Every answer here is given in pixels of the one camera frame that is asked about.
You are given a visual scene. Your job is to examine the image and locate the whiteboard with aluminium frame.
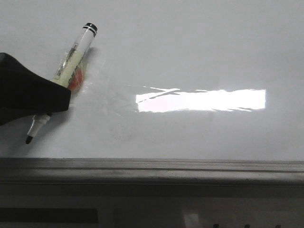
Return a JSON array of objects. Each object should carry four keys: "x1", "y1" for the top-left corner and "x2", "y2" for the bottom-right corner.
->
[{"x1": 0, "y1": 0, "x2": 304, "y2": 185}]

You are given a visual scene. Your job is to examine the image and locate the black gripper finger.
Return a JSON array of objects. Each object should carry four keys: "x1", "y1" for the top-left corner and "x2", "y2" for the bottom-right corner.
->
[{"x1": 0, "y1": 53, "x2": 71, "y2": 125}]

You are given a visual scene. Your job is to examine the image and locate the white marker with black tip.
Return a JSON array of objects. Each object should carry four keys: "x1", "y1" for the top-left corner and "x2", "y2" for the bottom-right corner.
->
[{"x1": 26, "y1": 23, "x2": 97, "y2": 144}]

